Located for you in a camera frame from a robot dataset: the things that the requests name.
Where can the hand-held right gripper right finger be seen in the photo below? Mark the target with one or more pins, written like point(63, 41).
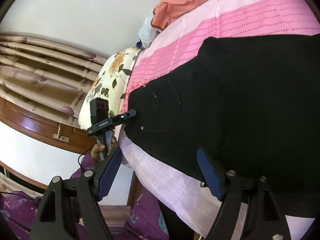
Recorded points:
point(208, 172)

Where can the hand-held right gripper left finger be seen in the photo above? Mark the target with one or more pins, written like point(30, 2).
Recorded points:
point(110, 172)

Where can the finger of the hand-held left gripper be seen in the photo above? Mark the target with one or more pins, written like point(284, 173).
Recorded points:
point(125, 116)

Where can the black pants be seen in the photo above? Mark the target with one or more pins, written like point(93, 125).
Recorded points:
point(237, 92)

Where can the person's left forearm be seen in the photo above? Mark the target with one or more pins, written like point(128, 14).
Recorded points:
point(85, 166)

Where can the person's left hand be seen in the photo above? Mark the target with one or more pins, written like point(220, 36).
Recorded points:
point(96, 151)

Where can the floral leaf print pillow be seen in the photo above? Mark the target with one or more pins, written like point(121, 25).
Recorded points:
point(110, 72)

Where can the brass window latch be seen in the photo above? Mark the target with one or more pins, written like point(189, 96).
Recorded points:
point(61, 136)

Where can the person's purple patterned clothing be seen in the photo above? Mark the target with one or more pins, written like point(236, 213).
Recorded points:
point(142, 217)

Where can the dark blue cloth item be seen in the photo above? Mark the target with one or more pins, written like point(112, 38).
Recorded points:
point(139, 45)

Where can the beige flower print curtain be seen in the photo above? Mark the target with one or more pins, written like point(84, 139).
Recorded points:
point(37, 62)

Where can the light blue striped cloth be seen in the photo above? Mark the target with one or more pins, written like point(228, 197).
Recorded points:
point(147, 33)

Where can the pink striped bed sheet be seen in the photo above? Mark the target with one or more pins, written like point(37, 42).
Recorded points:
point(250, 12)

